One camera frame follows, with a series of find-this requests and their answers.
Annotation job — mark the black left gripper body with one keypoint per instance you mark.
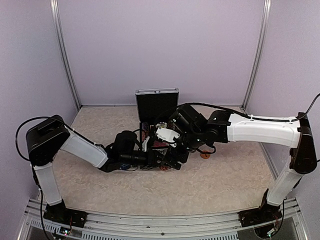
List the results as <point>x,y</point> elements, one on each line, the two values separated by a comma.
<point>150,162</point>

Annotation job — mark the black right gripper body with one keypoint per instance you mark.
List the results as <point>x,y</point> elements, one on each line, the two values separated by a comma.
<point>182,156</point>

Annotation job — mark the orange chip stack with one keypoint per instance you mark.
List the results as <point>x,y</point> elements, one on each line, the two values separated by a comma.
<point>163,168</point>

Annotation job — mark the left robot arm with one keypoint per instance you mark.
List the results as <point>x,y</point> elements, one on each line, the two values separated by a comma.
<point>52,135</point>

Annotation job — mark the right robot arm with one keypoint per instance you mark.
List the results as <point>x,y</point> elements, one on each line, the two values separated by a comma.
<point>226,125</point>

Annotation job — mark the orange big blind button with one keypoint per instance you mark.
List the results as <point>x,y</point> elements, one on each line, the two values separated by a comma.
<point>205,154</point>

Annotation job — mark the purple chip row in case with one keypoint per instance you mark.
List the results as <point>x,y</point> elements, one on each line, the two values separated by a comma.
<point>145,126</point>

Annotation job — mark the blue small blind button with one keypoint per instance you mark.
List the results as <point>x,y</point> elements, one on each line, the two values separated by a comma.
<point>125,167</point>

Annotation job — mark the aluminium poker case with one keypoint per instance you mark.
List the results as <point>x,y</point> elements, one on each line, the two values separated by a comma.
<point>154,106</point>

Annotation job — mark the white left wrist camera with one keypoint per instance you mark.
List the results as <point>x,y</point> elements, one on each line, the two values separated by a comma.
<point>145,144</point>

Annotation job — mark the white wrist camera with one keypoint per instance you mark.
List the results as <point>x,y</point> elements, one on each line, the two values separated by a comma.
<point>167,135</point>
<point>145,144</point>

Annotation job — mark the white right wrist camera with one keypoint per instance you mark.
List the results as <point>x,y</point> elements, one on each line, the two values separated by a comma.
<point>167,135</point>

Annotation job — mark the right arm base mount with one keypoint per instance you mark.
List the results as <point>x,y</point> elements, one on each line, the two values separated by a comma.
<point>262,214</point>

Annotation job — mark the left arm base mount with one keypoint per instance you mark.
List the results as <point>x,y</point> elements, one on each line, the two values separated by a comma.
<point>59,213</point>

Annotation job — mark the right aluminium corner post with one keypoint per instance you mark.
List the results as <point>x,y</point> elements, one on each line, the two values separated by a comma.
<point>267,4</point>

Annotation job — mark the aluminium corner post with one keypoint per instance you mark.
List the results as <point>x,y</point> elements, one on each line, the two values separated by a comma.
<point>54,5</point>
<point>267,4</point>

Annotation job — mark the left aluminium corner post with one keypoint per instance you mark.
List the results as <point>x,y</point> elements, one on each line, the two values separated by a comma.
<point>54,5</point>

